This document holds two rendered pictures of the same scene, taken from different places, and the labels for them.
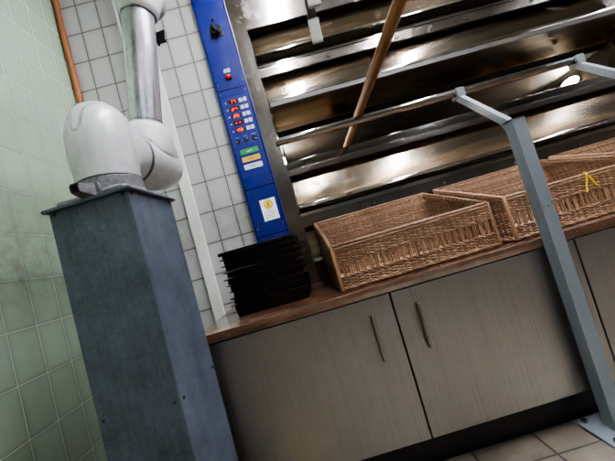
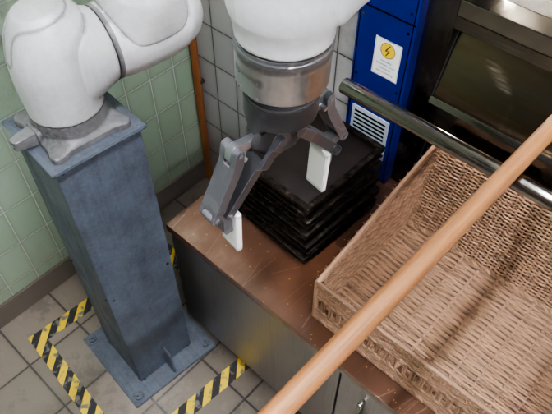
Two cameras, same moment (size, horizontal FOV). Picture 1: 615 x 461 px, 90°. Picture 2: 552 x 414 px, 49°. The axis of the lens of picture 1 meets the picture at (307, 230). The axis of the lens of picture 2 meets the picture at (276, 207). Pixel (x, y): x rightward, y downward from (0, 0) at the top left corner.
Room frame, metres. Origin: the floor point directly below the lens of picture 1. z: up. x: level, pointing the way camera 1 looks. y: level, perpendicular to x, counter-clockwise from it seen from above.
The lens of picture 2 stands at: (0.43, -0.49, 1.86)
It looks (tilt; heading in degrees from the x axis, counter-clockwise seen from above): 50 degrees down; 44
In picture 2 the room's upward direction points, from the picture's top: straight up
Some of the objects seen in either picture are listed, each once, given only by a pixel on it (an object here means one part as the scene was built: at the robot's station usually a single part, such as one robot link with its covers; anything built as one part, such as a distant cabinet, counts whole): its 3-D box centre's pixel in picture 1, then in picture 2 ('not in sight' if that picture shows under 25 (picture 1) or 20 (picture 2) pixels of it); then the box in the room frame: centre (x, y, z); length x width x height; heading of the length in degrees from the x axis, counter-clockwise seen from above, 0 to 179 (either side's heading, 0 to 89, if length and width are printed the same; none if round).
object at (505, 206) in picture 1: (529, 192); not in sight; (1.26, -0.91, 0.72); 0.56 x 0.49 x 0.28; 92
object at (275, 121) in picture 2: not in sight; (280, 114); (0.76, -0.18, 1.46); 0.08 x 0.07 x 0.09; 176
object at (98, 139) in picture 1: (103, 145); (55, 55); (0.82, 0.47, 1.17); 0.18 x 0.16 x 0.22; 173
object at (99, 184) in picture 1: (108, 192); (61, 117); (0.79, 0.47, 1.03); 0.22 x 0.18 x 0.06; 177
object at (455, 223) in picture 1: (390, 231); (476, 289); (1.25, -0.32, 0.72); 0.56 x 0.49 x 0.28; 92
